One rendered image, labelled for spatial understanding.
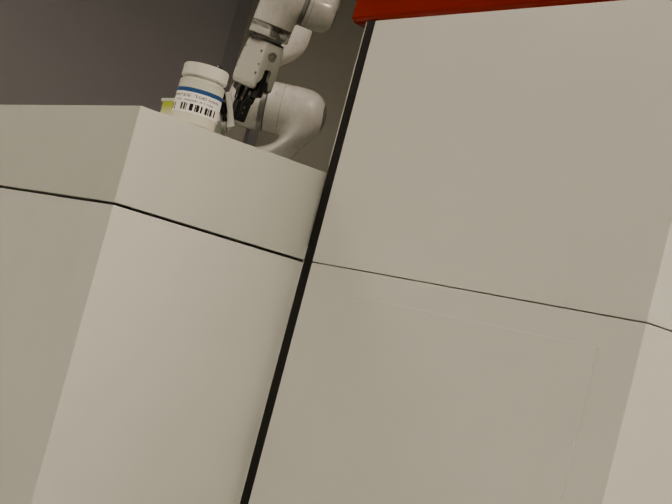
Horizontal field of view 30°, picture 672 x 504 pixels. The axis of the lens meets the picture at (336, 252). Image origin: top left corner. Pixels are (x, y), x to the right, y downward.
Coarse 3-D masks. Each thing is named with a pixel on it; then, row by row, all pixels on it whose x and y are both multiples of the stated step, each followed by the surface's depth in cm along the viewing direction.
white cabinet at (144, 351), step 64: (0, 192) 215; (0, 256) 208; (64, 256) 188; (128, 256) 182; (192, 256) 188; (256, 256) 195; (0, 320) 201; (64, 320) 183; (128, 320) 183; (192, 320) 189; (256, 320) 196; (0, 384) 195; (64, 384) 178; (128, 384) 184; (192, 384) 191; (256, 384) 197; (0, 448) 189; (64, 448) 179; (128, 448) 185; (192, 448) 192
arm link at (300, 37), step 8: (296, 32) 289; (304, 32) 290; (296, 40) 289; (304, 40) 291; (288, 48) 289; (296, 48) 290; (304, 48) 292; (288, 56) 290; (296, 56) 292; (280, 64) 292; (232, 88) 288; (232, 96) 287; (264, 96) 286; (232, 104) 287; (256, 104) 286; (264, 104) 286; (248, 112) 286; (256, 112) 286; (248, 120) 288; (256, 120) 287; (248, 128) 292; (256, 128) 290
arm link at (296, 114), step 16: (272, 96) 286; (288, 96) 286; (304, 96) 287; (320, 96) 290; (272, 112) 286; (288, 112) 286; (304, 112) 286; (320, 112) 288; (272, 128) 289; (288, 128) 286; (304, 128) 286; (320, 128) 290; (272, 144) 286; (288, 144) 286; (304, 144) 290
